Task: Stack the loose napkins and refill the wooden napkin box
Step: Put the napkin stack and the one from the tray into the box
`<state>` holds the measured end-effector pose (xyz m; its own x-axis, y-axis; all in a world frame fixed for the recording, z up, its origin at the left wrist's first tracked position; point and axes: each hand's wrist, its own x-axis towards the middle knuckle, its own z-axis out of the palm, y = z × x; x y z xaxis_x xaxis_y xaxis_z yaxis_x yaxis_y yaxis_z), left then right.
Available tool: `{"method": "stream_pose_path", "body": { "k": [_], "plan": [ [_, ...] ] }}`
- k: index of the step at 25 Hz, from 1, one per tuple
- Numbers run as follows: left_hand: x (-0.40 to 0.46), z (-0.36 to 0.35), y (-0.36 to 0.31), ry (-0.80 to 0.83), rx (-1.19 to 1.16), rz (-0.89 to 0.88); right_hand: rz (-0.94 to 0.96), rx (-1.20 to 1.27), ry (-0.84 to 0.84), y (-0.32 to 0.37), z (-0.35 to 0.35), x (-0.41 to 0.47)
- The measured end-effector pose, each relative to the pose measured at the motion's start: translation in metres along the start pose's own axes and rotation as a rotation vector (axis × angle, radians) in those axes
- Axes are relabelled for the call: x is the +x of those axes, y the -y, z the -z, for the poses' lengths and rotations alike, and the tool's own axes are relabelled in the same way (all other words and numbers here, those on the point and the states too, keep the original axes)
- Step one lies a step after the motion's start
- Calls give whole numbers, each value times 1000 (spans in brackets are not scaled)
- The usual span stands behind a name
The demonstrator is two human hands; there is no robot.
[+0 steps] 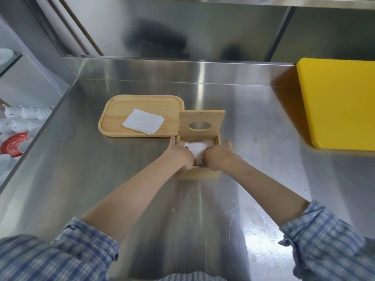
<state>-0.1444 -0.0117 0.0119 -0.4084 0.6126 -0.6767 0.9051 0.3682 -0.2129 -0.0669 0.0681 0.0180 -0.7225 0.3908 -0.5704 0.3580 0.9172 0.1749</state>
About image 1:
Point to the wooden box lid with oval hole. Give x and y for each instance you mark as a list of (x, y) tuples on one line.
[(212, 118)]

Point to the person's left thumb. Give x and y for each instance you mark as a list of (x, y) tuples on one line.
[(185, 146)]

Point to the steel shelf post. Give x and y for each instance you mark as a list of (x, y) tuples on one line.
[(278, 35)]

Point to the folded white napkin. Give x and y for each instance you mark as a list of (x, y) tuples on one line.
[(143, 121)]

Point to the person's left hand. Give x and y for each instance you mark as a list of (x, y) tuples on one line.
[(179, 157)]

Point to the red plate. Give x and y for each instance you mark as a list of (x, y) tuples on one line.
[(11, 144)]

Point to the steel overhead shelf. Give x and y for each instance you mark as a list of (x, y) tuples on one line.
[(293, 0)]

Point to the white dish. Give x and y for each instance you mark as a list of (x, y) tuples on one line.
[(4, 55)]

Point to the person's right hand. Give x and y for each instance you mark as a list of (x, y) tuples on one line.
[(219, 159)]

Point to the person's left forearm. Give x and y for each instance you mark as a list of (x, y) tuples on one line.
[(129, 196)]

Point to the person's right forearm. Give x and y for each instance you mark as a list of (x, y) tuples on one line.
[(269, 193)]

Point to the group of white cups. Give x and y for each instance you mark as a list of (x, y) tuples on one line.
[(26, 114)]

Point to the wooden serving tray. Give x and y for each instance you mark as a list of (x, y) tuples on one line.
[(117, 114)]

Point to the blue plaid shirt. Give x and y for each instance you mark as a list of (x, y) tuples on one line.
[(44, 254)]

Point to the wooden napkin box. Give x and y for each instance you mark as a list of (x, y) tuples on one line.
[(199, 173)]

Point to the person's right thumb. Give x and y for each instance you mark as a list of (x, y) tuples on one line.
[(210, 150)]

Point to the white bowl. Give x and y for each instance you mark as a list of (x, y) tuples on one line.
[(5, 163)]

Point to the stack of white napkins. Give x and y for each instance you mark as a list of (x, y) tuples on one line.
[(198, 149)]

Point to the yellow cutting board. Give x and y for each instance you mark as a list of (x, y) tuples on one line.
[(339, 105)]

